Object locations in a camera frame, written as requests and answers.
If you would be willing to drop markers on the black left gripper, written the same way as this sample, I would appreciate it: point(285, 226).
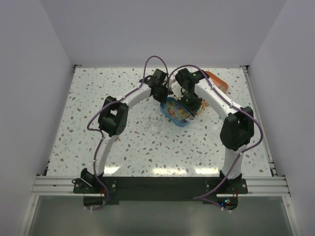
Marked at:
point(163, 99)

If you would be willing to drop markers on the orange oval candy tray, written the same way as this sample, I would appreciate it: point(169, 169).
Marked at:
point(222, 85)

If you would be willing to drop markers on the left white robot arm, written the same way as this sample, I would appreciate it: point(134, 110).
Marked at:
point(111, 119)

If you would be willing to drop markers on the blue oval candy tray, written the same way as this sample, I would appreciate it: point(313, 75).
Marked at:
point(175, 112)

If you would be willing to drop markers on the aluminium frame rail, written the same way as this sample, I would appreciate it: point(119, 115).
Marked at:
point(64, 186)

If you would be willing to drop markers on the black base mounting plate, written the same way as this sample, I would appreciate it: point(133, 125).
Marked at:
point(98, 194)

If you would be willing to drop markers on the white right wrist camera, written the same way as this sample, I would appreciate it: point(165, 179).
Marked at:
point(176, 89)

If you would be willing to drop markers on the clear glass jar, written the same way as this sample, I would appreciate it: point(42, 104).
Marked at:
point(155, 122)

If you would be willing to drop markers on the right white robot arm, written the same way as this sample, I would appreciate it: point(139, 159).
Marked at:
point(192, 88)

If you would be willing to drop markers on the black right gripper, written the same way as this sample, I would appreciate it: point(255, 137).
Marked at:
point(193, 109)

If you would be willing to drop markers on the yellow oval candy tray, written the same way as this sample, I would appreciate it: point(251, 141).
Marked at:
point(201, 108)

